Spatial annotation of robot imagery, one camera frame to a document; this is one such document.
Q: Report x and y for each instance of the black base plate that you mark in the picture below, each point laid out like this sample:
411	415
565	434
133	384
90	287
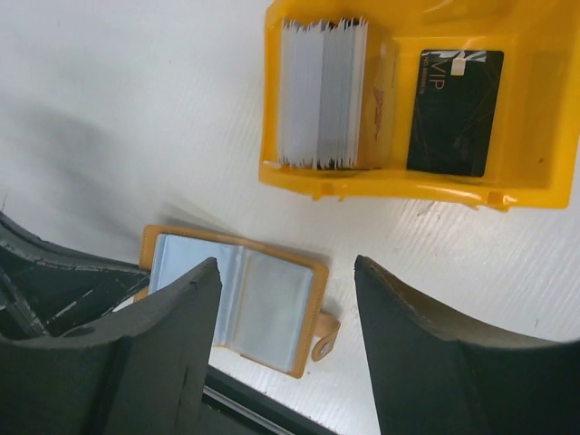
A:
229	406

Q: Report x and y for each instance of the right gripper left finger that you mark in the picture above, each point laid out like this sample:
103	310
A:
140	370

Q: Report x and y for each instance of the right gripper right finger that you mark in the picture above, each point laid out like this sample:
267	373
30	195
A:
435	370

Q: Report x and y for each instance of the yellow plastic bin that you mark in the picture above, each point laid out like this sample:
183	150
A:
533	143

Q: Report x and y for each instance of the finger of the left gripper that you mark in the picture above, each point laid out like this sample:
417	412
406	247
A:
48	290

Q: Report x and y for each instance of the grey credit card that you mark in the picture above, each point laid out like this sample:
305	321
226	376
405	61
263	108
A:
321	93

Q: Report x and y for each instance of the orange leather card holder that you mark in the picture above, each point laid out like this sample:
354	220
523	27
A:
270	309

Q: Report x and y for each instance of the black credit card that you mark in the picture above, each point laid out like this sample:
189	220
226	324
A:
453	112

